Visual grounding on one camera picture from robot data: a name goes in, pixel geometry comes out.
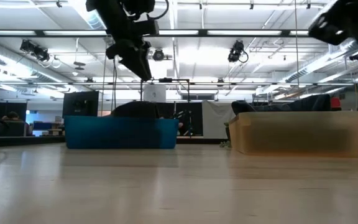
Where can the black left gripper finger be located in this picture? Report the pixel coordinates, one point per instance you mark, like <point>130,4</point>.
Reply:
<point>135,67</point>
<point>146,60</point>

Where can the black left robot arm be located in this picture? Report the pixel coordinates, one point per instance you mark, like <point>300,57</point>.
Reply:
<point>113,15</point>

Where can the dark grey hat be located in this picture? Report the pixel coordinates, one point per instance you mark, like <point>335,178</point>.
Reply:
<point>135,109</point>

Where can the black hat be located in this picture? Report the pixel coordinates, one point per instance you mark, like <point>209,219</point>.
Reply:
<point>244,106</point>

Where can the white board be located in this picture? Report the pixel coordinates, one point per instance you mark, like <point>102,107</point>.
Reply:
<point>154,93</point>

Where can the black panel screen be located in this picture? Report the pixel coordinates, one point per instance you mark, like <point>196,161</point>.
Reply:
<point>80,104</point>

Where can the blue plastic bin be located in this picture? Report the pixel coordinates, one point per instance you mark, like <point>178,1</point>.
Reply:
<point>120,132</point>

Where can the white cloth panel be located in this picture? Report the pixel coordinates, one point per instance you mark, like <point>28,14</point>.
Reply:
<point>216,119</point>

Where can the translucent tan plastic bin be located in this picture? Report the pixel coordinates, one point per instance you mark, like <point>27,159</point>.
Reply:
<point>297,133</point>

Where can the small green crumpled object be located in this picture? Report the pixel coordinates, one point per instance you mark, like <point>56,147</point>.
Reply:
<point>225,144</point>

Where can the person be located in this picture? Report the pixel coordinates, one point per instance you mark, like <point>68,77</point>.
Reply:
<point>12,124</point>

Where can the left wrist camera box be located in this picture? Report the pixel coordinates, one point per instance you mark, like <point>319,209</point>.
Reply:
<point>148,28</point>

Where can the black aluminium rig frame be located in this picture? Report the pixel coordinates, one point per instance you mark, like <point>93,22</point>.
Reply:
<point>73,32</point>

